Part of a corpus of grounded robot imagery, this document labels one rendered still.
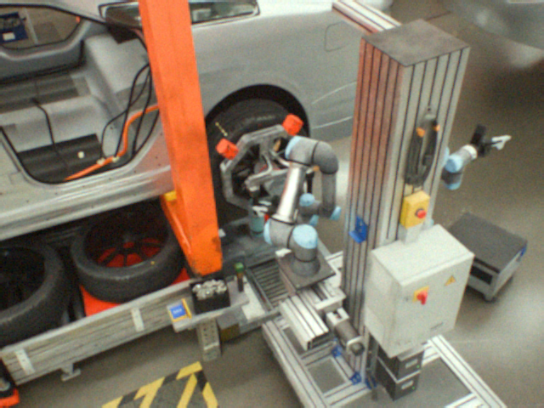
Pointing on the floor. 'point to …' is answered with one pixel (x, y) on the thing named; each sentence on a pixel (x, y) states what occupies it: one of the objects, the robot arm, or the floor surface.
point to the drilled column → (208, 339)
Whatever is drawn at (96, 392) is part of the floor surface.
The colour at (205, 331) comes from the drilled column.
